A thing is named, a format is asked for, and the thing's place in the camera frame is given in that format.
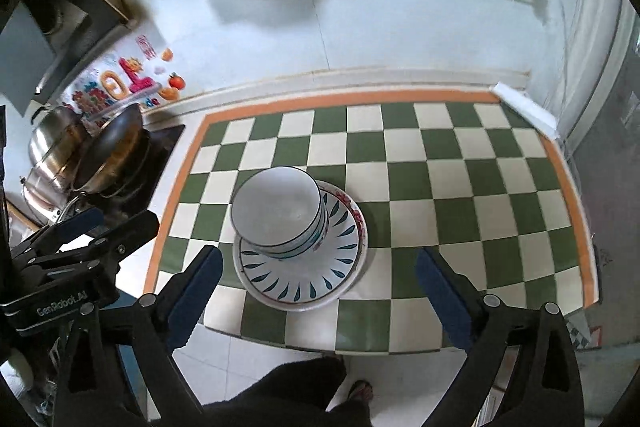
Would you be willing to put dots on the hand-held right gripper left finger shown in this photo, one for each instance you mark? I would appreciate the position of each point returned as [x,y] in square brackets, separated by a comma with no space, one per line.
[200,292]

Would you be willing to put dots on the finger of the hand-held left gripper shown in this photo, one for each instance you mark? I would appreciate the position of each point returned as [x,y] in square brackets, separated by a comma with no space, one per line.
[80,221]
[135,232]

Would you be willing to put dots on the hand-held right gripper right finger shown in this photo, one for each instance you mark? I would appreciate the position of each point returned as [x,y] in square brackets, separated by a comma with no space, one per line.
[445,302]

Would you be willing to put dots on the white bowl blue bands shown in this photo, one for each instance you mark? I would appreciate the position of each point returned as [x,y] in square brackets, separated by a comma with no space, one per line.
[300,249]

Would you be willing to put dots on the white plate red pattern rim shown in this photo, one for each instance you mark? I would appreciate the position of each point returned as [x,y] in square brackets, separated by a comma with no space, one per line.
[361,232]

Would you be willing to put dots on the white bowl dark rim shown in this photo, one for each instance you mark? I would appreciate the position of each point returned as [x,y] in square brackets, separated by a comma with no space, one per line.
[277,212]

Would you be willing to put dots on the white plate blue streaks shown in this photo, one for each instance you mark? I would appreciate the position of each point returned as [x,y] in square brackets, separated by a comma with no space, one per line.
[320,277]

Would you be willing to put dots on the frying pan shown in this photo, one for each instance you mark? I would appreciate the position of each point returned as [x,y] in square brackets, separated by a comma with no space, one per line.
[112,147]

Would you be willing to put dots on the black cooktop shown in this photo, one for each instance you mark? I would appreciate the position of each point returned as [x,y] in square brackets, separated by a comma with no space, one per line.
[160,152]

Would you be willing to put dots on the steel pot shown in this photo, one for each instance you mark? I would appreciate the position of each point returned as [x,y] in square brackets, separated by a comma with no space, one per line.
[50,142]

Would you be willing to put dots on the green white checkered mat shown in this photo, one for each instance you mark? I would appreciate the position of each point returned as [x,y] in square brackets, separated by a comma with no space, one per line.
[450,207]

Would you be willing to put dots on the person's slippered foot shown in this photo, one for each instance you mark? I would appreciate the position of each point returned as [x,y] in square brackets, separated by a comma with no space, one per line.
[361,391]

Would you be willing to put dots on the person's leg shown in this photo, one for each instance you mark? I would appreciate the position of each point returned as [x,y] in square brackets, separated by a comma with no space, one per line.
[290,392]

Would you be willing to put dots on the white corner strip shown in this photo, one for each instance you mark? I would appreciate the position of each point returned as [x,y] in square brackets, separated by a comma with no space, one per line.
[530,107]

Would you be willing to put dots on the range hood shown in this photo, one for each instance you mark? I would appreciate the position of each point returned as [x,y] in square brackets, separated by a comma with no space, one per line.
[65,7]

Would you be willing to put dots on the colourful wall sticker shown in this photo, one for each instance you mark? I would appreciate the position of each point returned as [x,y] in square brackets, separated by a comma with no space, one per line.
[120,79]

